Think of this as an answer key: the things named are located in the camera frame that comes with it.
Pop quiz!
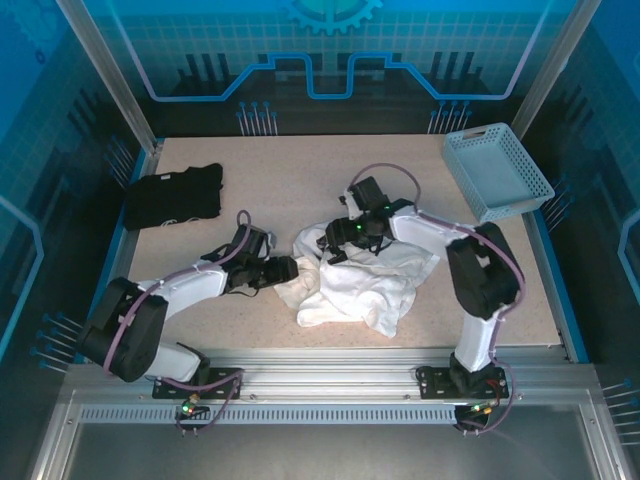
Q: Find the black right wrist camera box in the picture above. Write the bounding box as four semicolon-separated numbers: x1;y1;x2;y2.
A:
341;175;390;219

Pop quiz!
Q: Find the aluminium front rail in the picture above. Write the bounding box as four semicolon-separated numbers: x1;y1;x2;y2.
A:
64;347;596;401

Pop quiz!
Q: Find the grey metal front panel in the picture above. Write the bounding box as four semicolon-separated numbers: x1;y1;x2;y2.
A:
29;389;640;480

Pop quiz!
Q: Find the black folded t-shirt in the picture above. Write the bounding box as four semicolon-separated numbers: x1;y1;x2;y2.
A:
122;162;225;232

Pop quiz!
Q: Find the white t-shirt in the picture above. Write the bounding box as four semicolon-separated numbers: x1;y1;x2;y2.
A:
273;218;440;340

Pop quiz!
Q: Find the slotted grey cable duct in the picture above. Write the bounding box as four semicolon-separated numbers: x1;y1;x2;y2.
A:
79;403;459;425

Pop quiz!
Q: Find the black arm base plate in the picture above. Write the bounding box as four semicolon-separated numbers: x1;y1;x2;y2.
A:
151;367;246;401
416;364;516;400

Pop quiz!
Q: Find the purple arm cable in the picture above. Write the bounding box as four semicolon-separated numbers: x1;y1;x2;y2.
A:
351;163;526;437
103;209;251;437

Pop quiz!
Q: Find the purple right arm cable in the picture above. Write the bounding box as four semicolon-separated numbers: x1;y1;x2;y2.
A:
351;163;526;437

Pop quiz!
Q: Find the aluminium frame post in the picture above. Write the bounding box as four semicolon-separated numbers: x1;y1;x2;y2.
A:
55;0;164;154
509;0;601;136

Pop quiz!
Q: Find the blue-edged aluminium side rail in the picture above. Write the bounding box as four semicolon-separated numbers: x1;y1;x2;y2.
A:
519;209;591;364
82;139;166;364

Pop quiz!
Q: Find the light blue perforated basket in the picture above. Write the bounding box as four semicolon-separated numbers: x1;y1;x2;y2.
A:
441;122;556;225

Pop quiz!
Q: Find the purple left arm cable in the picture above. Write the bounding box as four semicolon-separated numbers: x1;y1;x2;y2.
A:
103;209;251;437

